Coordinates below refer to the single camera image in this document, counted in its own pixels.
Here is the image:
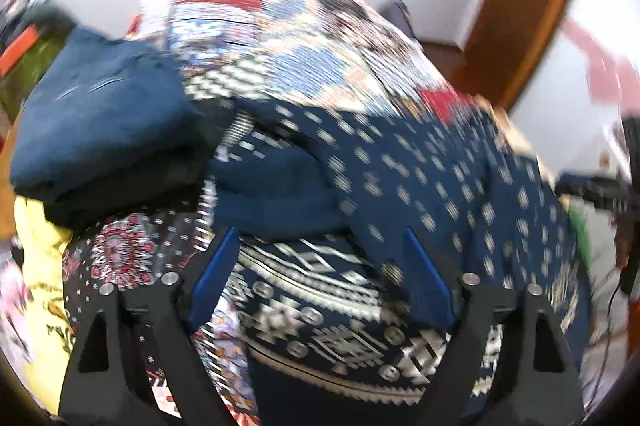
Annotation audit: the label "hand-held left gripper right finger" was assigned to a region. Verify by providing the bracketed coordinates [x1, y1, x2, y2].
[402, 226, 587, 426]

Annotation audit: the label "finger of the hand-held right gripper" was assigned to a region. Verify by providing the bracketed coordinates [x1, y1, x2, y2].
[554, 173, 630, 212]

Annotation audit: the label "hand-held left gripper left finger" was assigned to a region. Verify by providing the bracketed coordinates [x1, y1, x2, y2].
[59, 226, 242, 426]

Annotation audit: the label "navy patterned dress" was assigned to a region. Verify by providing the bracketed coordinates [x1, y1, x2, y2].
[200, 96, 593, 426]

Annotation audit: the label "dark navy folded garment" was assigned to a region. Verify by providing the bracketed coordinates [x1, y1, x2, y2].
[42, 156, 217, 233]

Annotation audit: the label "yellow garment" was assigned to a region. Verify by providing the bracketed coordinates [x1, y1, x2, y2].
[9, 196, 77, 417]

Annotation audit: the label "blue denim jeans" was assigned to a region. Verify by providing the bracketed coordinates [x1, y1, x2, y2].
[9, 28, 237, 203]

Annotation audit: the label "patchwork printed blanket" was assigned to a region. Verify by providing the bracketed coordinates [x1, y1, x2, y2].
[64, 0, 483, 426]

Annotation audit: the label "grey backpack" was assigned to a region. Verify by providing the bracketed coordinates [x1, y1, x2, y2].
[379, 0, 419, 40]

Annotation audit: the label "orange box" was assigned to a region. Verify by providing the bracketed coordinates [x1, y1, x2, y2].
[0, 24, 42, 76]

